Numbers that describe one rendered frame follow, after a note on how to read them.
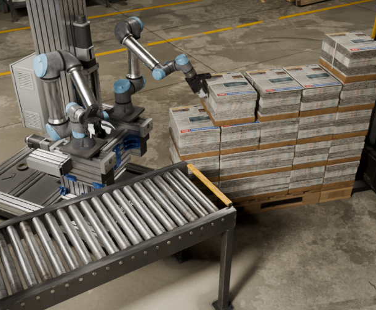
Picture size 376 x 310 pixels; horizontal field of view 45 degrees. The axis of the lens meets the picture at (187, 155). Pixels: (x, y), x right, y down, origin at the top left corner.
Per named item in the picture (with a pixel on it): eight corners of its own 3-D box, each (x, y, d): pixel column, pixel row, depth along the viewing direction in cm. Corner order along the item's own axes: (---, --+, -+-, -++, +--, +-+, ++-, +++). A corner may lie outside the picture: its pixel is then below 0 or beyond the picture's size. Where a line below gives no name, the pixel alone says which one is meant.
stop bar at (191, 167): (191, 165, 275) (191, 162, 274) (232, 205, 244) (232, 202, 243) (186, 166, 274) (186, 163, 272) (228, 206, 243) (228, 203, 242)
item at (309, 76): (281, 68, 334) (281, 67, 333) (316, 64, 340) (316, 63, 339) (304, 89, 304) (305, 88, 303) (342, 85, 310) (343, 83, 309)
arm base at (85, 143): (66, 147, 288) (64, 134, 282) (80, 136, 299) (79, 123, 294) (86, 153, 282) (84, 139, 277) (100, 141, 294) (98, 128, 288)
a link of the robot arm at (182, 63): (176, 54, 296) (186, 51, 291) (184, 67, 303) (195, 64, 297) (172, 61, 292) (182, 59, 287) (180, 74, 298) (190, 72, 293)
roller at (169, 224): (138, 188, 265) (141, 181, 264) (178, 236, 232) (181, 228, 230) (130, 187, 262) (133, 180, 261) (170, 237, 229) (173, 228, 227)
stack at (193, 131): (170, 195, 377) (167, 106, 331) (298, 175, 401) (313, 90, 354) (180, 226, 346) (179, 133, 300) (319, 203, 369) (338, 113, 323)
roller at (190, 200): (166, 178, 274) (170, 171, 273) (208, 224, 240) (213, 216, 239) (160, 176, 270) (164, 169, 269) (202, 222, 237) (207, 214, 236)
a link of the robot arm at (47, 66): (77, 138, 278) (64, 53, 248) (55, 146, 270) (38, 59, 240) (68, 130, 286) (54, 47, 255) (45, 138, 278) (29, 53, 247)
